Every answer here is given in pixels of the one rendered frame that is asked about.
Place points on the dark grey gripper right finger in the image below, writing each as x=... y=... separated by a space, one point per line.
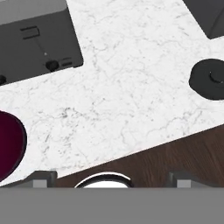
x=180 y=178

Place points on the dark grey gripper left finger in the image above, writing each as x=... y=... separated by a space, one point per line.
x=43 y=178

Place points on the black round blender lid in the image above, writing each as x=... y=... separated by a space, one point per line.
x=209 y=79

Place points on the dark grey blender base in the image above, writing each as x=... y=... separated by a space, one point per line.
x=208 y=16

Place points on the dark red round bowl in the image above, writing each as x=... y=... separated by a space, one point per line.
x=8 y=145

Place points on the dark grey toaster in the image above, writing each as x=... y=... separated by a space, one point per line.
x=35 y=40

